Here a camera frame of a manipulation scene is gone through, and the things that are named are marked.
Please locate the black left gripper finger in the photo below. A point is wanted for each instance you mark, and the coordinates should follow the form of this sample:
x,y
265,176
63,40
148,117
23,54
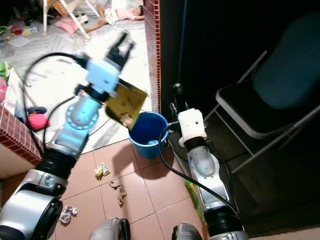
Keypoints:
x,y
119,44
131,50

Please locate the black folding chair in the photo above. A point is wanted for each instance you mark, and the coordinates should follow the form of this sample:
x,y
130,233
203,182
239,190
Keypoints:
x,y
255,102

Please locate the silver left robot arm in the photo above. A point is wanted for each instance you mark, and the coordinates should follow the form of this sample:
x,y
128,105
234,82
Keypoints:
x,y
80,117

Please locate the crumpled yellow white wrapper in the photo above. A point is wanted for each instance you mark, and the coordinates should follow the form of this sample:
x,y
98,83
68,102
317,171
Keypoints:
x,y
101,170

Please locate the pink round cushion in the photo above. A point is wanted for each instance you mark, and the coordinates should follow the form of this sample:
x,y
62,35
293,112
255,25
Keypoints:
x,y
38,121

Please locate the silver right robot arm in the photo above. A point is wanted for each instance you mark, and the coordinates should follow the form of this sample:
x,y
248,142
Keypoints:
x,y
202,165

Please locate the white folding stand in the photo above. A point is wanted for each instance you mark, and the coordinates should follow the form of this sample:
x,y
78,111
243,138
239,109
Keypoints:
x,y
75,22

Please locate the child in pink shirt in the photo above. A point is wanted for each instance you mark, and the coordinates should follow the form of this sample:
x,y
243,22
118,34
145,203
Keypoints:
x,y
117,14

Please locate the grey left robot leg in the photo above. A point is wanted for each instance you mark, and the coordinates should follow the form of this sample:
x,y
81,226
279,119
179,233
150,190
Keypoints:
x,y
110,230

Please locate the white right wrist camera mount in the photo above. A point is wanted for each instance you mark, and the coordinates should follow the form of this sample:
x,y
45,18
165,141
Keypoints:
x,y
192,126

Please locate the crumpled brown paper scrap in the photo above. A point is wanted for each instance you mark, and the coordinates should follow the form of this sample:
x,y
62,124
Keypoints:
x,y
120,192

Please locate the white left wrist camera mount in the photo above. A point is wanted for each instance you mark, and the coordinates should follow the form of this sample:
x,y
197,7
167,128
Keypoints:
x,y
102,76

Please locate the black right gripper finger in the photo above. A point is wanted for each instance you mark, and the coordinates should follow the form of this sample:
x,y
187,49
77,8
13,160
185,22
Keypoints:
x,y
178,95
173,112

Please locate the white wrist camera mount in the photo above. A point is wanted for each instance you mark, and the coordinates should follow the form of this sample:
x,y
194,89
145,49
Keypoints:
x,y
192,126
102,76

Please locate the grey robot leg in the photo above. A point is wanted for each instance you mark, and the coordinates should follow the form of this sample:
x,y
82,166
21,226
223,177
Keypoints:
x,y
187,233
110,230

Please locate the pink pillow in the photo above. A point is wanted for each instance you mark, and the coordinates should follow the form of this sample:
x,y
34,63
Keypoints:
x,y
67,25

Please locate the blue plastic bucket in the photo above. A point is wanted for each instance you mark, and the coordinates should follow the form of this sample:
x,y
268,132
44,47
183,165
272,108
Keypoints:
x,y
149,134

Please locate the grey right robot leg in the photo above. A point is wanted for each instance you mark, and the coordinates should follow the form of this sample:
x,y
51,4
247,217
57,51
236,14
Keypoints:
x,y
187,233

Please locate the crumpled white paper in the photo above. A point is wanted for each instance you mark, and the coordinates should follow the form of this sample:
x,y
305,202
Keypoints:
x,y
68,215

